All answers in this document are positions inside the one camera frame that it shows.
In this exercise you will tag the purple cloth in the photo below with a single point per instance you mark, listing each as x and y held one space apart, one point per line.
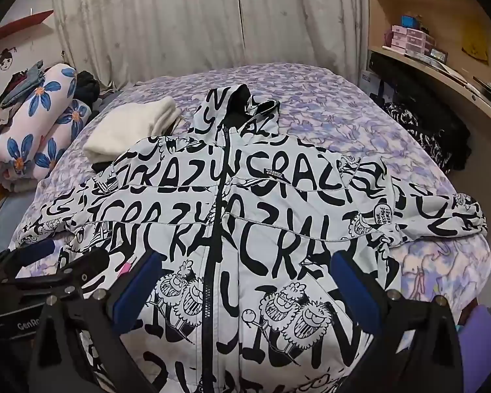
483 335

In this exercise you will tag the pale patterned curtain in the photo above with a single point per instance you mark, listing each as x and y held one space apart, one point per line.
208 20

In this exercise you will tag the cream folded garment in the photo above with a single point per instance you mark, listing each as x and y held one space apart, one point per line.
127 131

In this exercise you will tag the mustard yellow cloth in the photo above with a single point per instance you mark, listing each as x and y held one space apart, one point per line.
474 47

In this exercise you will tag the grey-blue garment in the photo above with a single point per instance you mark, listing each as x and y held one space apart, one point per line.
28 80

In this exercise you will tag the small framed picture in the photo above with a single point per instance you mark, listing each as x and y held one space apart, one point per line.
438 55

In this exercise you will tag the rolled blue floral quilt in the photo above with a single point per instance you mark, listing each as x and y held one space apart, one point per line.
45 102

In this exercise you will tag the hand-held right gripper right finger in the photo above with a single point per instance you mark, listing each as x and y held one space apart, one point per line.
356 290

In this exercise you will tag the grey-brown garment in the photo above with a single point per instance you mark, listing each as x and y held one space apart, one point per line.
2 120

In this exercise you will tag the small blue box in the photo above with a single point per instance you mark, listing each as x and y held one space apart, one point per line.
410 21

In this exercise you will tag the grey bedsheet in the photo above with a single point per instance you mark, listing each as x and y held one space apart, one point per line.
8 217

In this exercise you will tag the black white patterned cloth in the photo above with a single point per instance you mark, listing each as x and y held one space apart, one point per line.
423 135

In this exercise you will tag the white labelled box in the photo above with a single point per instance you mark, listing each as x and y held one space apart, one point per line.
370 84

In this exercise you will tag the dark red garment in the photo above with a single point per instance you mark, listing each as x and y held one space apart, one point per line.
19 77

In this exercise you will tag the white black printed jacket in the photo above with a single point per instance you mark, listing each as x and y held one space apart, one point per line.
270 196

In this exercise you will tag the black clothes pile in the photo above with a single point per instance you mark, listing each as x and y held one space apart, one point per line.
86 88

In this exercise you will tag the red wall shelf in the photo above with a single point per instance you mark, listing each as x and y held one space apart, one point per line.
20 28

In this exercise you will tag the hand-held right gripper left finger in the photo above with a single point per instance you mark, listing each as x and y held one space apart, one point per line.
135 290

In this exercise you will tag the cartoon face wall sticker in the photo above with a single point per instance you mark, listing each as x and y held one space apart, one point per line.
6 60

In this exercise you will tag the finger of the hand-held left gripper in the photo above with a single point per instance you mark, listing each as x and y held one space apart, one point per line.
86 264
34 251

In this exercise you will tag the stack of pink boxes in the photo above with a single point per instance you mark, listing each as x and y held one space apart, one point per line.
413 39

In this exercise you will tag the purple cat print blanket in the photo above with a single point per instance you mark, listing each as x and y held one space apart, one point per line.
331 102

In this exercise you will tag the wooden shelf unit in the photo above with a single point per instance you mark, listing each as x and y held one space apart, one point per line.
446 8

